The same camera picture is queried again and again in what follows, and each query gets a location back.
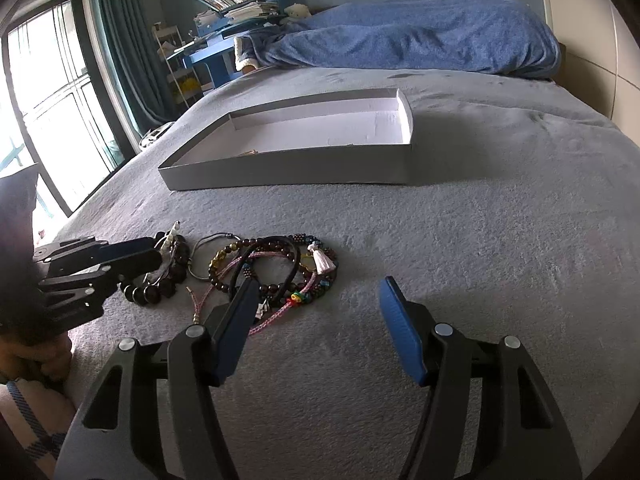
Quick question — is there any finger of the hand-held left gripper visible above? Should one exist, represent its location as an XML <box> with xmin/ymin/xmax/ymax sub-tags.
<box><xmin>32</xmin><ymin>236</ymin><xmax>163</xmax><ymax>281</ymax></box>
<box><xmin>39</xmin><ymin>267</ymin><xmax>123</xmax><ymax>333</ymax></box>

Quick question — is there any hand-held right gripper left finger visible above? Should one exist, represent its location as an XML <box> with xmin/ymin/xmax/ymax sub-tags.
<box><xmin>52</xmin><ymin>276</ymin><xmax>261</xmax><ymax>480</ymax></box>

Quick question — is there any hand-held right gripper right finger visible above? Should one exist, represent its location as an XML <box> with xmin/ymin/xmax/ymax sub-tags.
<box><xmin>378</xmin><ymin>276</ymin><xmax>583</xmax><ymax>480</ymax></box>

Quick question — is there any large black bead bracelet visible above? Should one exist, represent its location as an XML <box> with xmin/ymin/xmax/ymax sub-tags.
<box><xmin>120</xmin><ymin>230</ymin><xmax>193</xmax><ymax>307</ymax></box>

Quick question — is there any pink braided cord bracelet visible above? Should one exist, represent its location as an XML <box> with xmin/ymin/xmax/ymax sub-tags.
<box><xmin>186</xmin><ymin>255</ymin><xmax>321</xmax><ymax>336</ymax></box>

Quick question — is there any dark brown small bead bracelet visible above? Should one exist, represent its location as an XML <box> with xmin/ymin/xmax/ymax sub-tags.
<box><xmin>207</xmin><ymin>235</ymin><xmax>301</xmax><ymax>302</ymax></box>

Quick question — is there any colourful bead bracelet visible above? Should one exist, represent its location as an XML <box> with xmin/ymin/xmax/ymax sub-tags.
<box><xmin>287</xmin><ymin>280</ymin><xmax>331</xmax><ymax>309</ymax></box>

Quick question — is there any black cord loop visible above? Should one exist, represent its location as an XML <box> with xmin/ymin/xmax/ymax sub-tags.
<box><xmin>227</xmin><ymin>235</ymin><xmax>302</xmax><ymax>306</ymax></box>

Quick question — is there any dark blue bead necklace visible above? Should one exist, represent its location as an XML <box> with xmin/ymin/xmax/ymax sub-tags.
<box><xmin>287</xmin><ymin>232</ymin><xmax>341</xmax><ymax>292</ymax></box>

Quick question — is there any white shallow cardboard box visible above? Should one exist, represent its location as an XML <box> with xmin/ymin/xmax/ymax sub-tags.
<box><xmin>158</xmin><ymin>87</ymin><xmax>415</xmax><ymax>192</ymax></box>

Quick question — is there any person's left forearm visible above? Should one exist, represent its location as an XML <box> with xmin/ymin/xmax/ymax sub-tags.
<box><xmin>0</xmin><ymin>379</ymin><xmax>78</xmax><ymax>480</ymax></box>

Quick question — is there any person's left hand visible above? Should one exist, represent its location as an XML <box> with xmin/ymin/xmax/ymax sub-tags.
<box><xmin>0</xmin><ymin>332</ymin><xmax>73</xmax><ymax>396</ymax></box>

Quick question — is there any white tassel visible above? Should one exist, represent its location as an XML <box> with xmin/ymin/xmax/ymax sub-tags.
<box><xmin>307</xmin><ymin>242</ymin><xmax>334</xmax><ymax>276</ymax></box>

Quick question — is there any grey white bag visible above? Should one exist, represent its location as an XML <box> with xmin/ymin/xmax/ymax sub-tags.
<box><xmin>137</xmin><ymin>122</ymin><xmax>176</xmax><ymax>151</ymax></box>

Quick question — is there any glass balcony window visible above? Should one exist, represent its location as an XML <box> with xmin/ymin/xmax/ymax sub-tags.
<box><xmin>0</xmin><ymin>0</ymin><xmax>138</xmax><ymax>218</ymax></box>

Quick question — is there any white storage rack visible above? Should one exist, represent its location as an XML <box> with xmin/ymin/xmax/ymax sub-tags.
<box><xmin>152</xmin><ymin>22</ymin><xmax>201</xmax><ymax>108</ymax></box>

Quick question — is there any blue wooden desk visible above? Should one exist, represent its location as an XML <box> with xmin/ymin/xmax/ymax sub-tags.
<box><xmin>175</xmin><ymin>0</ymin><xmax>288</xmax><ymax>92</ymax></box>

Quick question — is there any teal curtain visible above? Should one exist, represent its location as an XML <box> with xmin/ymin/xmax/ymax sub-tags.
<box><xmin>90</xmin><ymin>0</ymin><xmax>177</xmax><ymax>127</ymax></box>

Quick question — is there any stack of papers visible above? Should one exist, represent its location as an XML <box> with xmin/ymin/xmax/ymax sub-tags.
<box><xmin>220</xmin><ymin>2</ymin><xmax>281</xmax><ymax>24</ymax></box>

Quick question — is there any white plush toy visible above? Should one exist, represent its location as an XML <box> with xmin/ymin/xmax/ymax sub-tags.
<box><xmin>280</xmin><ymin>4</ymin><xmax>313</xmax><ymax>26</ymax></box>

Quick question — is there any blue fleece blanket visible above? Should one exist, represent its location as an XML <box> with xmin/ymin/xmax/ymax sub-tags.
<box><xmin>234</xmin><ymin>0</ymin><xmax>563</xmax><ymax>78</ymax></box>

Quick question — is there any beige panelled wardrobe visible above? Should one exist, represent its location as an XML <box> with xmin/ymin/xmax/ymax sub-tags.
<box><xmin>535</xmin><ymin>0</ymin><xmax>640</xmax><ymax>153</ymax></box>

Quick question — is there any grey cord bracelet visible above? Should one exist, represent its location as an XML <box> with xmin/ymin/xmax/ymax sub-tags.
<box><xmin>187</xmin><ymin>231</ymin><xmax>242</xmax><ymax>281</ymax></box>

